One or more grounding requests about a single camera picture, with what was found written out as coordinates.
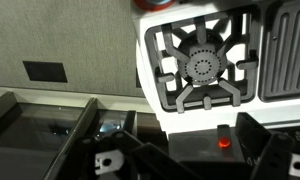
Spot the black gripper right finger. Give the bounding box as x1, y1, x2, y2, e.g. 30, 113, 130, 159
249, 132, 300, 180

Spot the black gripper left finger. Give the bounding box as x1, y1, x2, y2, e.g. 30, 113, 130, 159
79, 129, 204, 180

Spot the orange round panel button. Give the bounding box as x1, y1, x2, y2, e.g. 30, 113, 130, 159
217, 136, 232, 149

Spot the white grey toy stove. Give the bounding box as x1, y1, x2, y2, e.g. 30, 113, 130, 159
133, 0, 300, 180

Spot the dark grey ribbed griddle plate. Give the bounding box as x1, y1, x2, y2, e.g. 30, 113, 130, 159
258, 0, 300, 103

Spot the dark grey burner grate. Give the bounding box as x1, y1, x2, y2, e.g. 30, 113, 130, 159
144, 12, 260, 114

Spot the black metal frame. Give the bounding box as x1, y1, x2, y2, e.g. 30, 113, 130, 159
0, 91, 138, 180

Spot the blue knob with red ring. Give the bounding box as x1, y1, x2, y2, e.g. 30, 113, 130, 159
133, 0, 178, 12

